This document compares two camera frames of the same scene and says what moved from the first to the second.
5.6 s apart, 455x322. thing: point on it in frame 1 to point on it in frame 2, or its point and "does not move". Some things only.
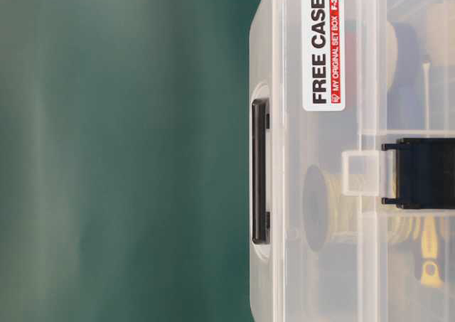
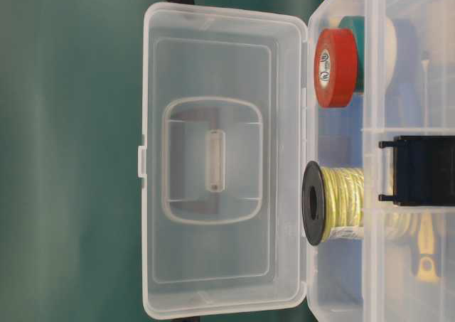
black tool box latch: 425,173 does not move
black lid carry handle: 261,218 to 215,161
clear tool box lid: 313,51 to 225,138
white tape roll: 392,55 does not move
